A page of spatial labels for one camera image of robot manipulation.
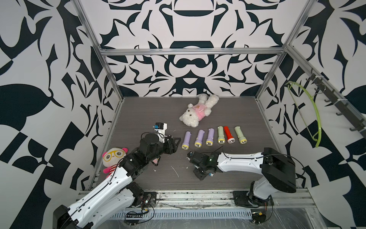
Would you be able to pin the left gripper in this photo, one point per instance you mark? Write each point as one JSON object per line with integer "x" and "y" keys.
{"x": 169, "y": 150}

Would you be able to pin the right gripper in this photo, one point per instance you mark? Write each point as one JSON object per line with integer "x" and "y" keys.
{"x": 198, "y": 175}

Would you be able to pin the purple flashlight sideways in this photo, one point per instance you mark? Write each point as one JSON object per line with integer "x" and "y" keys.
{"x": 186, "y": 141}

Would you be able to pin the purple flashlight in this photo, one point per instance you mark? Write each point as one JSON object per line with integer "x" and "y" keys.
{"x": 210, "y": 137}
{"x": 199, "y": 140}

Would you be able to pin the green flashlight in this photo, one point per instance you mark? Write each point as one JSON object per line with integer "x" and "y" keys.
{"x": 242, "y": 139}
{"x": 221, "y": 137}

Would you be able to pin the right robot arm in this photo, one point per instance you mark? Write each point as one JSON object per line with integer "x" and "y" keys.
{"x": 277, "y": 170}

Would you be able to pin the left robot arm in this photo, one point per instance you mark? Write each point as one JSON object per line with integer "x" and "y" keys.
{"x": 118, "y": 191}

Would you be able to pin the white teddy bear pink shirt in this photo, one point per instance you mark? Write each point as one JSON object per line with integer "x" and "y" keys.
{"x": 196, "y": 113}

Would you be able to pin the panda plush pink striped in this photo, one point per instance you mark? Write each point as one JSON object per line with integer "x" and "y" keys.
{"x": 111, "y": 158}

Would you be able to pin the black hook rack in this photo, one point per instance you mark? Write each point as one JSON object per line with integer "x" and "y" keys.
{"x": 335, "y": 98}

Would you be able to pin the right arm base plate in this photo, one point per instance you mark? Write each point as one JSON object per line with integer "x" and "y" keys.
{"x": 244, "y": 199}

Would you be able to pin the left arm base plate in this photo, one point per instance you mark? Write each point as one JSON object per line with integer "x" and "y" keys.
{"x": 145, "y": 198}

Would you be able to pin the green hoop on wall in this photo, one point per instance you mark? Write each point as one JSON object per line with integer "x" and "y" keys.
{"x": 317, "y": 136}

